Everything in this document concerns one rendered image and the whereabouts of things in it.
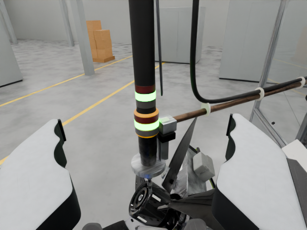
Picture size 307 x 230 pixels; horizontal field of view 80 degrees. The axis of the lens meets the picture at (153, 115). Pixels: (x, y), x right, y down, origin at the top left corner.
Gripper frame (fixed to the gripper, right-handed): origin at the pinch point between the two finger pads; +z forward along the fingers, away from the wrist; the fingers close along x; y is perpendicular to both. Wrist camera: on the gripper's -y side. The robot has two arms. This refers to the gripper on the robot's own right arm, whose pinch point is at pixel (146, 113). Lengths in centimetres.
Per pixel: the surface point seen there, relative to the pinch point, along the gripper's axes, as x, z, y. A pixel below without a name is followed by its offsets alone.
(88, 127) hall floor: -109, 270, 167
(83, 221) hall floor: -67, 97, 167
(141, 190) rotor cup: -3, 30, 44
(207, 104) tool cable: 11.9, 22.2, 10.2
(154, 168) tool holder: 0.8, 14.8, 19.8
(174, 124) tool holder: 4.7, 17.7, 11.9
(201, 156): 23, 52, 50
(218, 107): 14.7, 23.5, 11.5
